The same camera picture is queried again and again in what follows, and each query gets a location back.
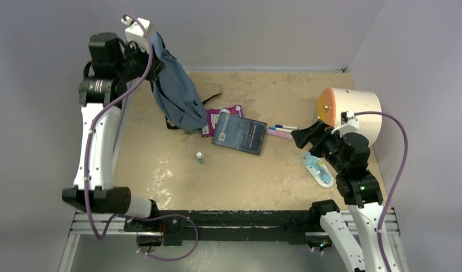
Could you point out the blue capped white marker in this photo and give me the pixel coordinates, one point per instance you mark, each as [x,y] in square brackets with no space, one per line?
[286,127]

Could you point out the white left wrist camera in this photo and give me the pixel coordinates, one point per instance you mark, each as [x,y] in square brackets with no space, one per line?
[135,33]

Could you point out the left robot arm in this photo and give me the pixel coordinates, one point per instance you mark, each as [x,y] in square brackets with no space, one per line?
[115,70]

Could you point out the blister pack with scissors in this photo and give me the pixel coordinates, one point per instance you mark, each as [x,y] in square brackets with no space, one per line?
[318,170]

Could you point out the light blue white marker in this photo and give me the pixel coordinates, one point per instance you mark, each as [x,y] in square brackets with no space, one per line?
[281,129]

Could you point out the small glue bottle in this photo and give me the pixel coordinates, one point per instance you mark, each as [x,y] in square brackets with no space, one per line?
[199,157]

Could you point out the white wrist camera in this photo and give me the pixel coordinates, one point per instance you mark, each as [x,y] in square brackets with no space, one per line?
[135,33]
[349,124]

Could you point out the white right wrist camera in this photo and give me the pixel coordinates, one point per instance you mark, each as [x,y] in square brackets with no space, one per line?
[349,124]

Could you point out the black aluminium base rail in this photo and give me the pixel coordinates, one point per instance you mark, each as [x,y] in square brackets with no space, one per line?
[296,227]

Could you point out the blue student backpack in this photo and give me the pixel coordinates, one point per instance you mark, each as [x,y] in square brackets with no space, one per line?
[175,92]

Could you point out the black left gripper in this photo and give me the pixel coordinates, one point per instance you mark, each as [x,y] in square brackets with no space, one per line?
[155,65]

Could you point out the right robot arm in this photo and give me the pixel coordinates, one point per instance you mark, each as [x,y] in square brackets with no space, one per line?
[348,154]

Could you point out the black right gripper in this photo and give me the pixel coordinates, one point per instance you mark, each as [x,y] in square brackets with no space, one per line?
[320,131]

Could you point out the dark blue book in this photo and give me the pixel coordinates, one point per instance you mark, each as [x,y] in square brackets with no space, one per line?
[239,133]

